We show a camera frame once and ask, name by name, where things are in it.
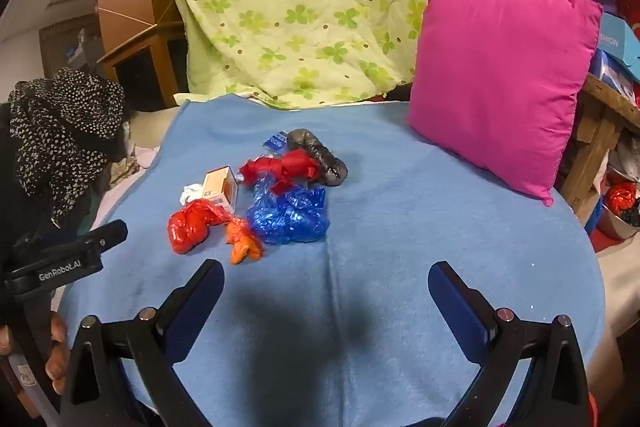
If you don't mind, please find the grey plastic bag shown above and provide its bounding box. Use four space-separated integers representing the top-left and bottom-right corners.
286 128 348 186

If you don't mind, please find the red cloth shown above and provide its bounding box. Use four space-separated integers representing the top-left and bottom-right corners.
239 150 321 195

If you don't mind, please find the blue blanket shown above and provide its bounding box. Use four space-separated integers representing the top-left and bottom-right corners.
60 94 608 427

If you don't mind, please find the pink pillow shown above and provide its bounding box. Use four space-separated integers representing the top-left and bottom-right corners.
407 0 605 208

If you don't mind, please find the blue plastic bag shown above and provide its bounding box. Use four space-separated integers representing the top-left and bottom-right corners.
248 177 332 246

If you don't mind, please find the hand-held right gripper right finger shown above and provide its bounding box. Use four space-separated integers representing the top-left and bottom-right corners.
427 261 598 427

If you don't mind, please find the red plastic bag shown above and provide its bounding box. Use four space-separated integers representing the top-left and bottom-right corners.
167 199 231 255

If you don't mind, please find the blue white package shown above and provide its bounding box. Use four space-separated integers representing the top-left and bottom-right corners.
590 52 636 100

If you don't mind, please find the person's left hand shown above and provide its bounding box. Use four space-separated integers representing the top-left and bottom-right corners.
44 312 72 396

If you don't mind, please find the cream bed sheet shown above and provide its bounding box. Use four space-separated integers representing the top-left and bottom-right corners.
97 104 191 228

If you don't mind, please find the blue cardboard box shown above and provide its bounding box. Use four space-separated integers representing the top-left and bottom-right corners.
597 12 640 82

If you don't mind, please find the metal bowl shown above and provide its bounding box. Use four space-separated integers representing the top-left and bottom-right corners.
597 202 640 240

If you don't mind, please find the small cardboard box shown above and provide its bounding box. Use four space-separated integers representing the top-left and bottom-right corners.
202 165 240 210

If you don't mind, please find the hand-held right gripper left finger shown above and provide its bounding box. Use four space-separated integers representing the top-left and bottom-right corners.
60 258 226 427

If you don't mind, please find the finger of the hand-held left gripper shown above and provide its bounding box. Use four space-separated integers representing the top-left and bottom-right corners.
75 219 129 254

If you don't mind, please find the black white spotted cloth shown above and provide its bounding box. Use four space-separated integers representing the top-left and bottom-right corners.
9 67 126 220

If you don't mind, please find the rough wooden table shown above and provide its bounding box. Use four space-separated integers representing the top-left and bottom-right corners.
555 74 640 225

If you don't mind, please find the red floor mat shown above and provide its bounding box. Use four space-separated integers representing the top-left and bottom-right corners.
592 227 622 254

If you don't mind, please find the blue white wrapper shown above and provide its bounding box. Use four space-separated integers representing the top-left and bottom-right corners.
265 132 291 155

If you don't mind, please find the red bag in bowl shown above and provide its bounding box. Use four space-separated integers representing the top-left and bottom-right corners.
606 182 638 212

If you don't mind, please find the green floral blanket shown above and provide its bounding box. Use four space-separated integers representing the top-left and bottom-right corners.
172 0 561 110

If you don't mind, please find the white plastic bag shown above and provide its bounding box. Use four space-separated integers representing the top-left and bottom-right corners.
610 127 640 180

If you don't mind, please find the orange plastic bag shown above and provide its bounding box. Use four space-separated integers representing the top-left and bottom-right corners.
225 217 264 265

